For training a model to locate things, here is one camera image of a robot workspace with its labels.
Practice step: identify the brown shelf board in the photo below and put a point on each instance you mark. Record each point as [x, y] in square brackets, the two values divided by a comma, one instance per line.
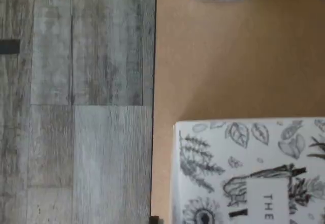
[228, 56]

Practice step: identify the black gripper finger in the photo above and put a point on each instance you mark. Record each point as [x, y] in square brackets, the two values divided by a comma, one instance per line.
[155, 220]

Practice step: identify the white box yellow strip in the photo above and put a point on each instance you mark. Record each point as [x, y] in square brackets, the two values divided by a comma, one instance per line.
[254, 170]

